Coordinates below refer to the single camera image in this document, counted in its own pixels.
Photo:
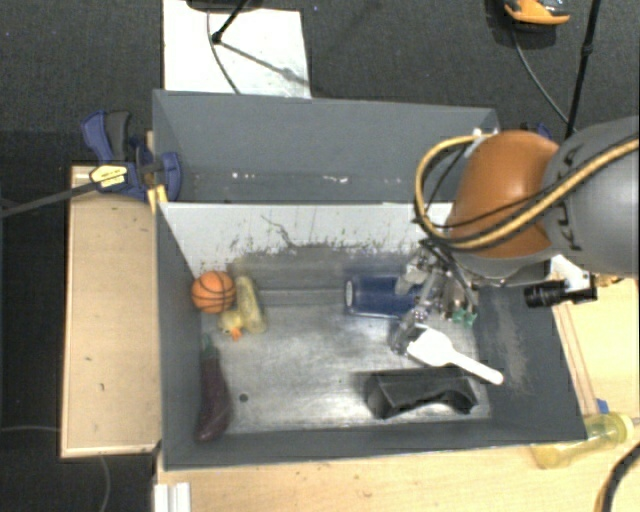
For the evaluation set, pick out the orange toy basketball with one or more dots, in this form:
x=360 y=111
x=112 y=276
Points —
x=213 y=292

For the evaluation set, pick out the black cylinder on white bracket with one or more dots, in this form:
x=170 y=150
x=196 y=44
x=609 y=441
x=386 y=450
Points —
x=550 y=294

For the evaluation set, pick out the yellow toy duck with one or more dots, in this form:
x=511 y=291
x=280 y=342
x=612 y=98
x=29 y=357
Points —
x=248 y=307

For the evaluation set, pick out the black cloth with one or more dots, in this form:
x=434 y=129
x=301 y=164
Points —
x=420 y=392

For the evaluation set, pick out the white plastic spatula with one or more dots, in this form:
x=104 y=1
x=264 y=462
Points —
x=440 y=350

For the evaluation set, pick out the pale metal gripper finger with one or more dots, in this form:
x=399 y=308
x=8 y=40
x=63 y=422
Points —
x=409 y=338
x=400 y=334

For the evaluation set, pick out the grey metal bin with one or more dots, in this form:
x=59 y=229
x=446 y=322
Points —
x=300 y=360

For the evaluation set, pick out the dark blue can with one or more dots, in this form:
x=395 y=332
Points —
x=375 y=296

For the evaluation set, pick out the purple toy eggplant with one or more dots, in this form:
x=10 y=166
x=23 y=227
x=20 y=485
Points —
x=214 y=395

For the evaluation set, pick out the pale wood flat board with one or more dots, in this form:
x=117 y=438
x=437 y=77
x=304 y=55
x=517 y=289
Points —
x=112 y=320

